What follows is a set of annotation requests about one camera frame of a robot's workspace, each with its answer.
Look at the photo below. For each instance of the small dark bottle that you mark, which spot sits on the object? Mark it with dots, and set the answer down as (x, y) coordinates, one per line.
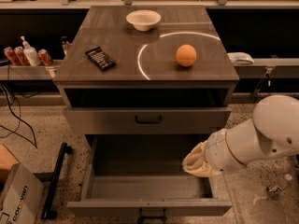
(65, 44)

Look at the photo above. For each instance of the red can right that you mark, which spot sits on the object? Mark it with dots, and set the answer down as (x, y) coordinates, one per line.
(44, 56)

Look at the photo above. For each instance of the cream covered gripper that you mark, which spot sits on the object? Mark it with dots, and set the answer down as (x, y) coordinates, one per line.
(217, 153)

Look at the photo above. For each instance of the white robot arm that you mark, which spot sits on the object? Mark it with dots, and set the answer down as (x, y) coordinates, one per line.
(272, 132)

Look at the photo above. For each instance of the black snack bag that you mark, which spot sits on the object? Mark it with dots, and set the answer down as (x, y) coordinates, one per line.
(100, 58)

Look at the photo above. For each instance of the grey top drawer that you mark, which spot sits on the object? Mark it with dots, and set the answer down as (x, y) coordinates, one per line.
(146, 121)

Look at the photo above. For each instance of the red can middle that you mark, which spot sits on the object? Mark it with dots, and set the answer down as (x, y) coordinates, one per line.
(19, 51)

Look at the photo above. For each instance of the white folded cloth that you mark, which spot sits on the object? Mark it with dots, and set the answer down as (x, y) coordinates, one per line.
(240, 58)

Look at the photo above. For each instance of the grey side shelf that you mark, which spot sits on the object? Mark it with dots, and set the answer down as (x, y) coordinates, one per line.
(274, 67)
(41, 72)

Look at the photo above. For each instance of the grey side shelf left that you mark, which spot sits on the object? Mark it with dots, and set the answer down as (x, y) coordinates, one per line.
(41, 72)

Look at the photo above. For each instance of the grey side shelf right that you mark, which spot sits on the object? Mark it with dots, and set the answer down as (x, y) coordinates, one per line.
(274, 67)

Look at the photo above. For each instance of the grey drawer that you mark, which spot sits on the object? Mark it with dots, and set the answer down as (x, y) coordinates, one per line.
(146, 121)
(141, 175)

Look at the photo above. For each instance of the grey drawer cabinet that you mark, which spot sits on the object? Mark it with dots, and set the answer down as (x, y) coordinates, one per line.
(146, 73)

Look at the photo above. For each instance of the red can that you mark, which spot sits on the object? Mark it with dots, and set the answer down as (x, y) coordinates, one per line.
(10, 54)
(44, 56)
(19, 51)

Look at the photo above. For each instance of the red can left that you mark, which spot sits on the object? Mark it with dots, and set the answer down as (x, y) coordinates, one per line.
(10, 54)

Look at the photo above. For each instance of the white bowl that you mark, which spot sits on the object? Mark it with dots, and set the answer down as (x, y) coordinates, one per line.
(143, 20)

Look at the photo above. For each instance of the white pump bottle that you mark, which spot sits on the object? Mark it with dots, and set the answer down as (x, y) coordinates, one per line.
(30, 53)

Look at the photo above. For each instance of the black bar stand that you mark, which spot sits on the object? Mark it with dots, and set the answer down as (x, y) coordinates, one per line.
(48, 212)

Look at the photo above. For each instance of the white cardboard box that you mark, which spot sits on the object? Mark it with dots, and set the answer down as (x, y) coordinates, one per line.
(21, 191)

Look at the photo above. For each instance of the orange fruit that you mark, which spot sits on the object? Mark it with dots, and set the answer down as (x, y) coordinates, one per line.
(186, 55)

